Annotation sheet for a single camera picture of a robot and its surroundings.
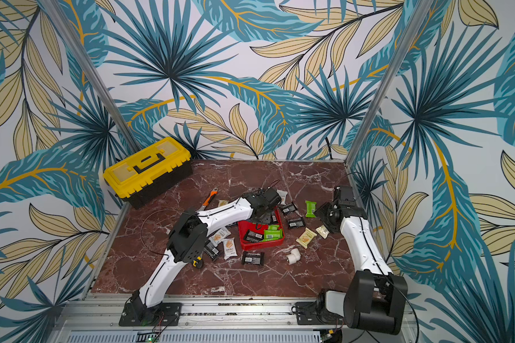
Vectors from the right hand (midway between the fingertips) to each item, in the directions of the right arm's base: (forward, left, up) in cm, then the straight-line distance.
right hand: (322, 215), depth 86 cm
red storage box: (-3, +27, -9) cm, 29 cm away
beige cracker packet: (+14, +42, -9) cm, 45 cm away
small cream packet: (-1, -3, -12) cm, 12 cm away
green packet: (+10, +1, -11) cm, 14 cm away
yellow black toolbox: (+20, +72, +6) cm, 75 cm away
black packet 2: (+2, +9, -10) cm, 14 cm away
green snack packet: (-3, +19, -9) cm, 21 cm away
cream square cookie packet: (-5, +5, -10) cm, 12 cm away
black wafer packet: (-12, +28, -11) cm, 32 cm away
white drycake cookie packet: (-8, +37, -10) cm, 40 cm away
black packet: (+10, +11, -10) cm, 18 cm away
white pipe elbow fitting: (-13, +12, -9) cm, 20 cm away
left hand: (+4, +24, -9) cm, 26 cm away
